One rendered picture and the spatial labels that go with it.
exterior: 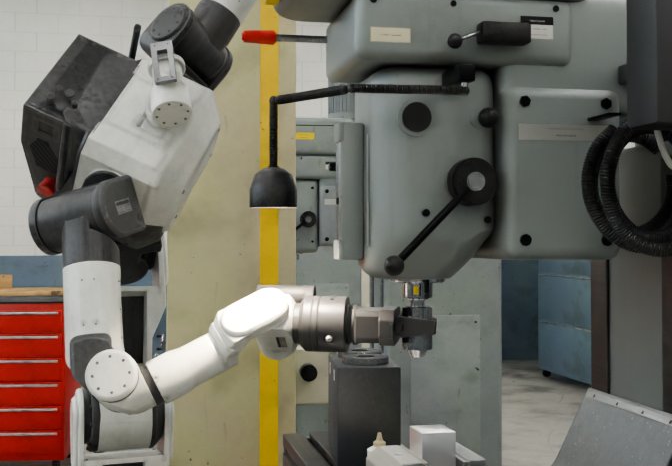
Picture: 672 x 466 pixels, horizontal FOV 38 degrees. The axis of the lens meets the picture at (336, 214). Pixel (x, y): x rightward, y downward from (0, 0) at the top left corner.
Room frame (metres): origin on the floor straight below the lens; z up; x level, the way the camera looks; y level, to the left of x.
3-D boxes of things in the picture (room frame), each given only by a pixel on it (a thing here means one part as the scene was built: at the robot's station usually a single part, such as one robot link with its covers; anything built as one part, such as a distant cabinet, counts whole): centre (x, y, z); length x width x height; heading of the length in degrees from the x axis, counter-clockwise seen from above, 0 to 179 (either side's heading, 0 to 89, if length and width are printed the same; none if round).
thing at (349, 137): (1.51, -0.02, 1.44); 0.04 x 0.04 x 0.21; 12
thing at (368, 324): (1.54, -0.04, 1.23); 0.13 x 0.12 x 0.10; 172
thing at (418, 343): (1.53, -0.13, 1.23); 0.05 x 0.05 x 0.06
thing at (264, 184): (1.47, 0.09, 1.45); 0.07 x 0.07 x 0.06
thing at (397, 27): (1.54, -0.17, 1.68); 0.34 x 0.24 x 0.10; 102
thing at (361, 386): (1.94, -0.05, 1.05); 0.22 x 0.12 x 0.20; 5
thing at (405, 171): (1.53, -0.13, 1.47); 0.21 x 0.19 x 0.32; 12
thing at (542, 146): (1.57, -0.32, 1.47); 0.24 x 0.19 x 0.26; 12
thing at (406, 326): (1.50, -0.12, 1.24); 0.06 x 0.02 x 0.03; 82
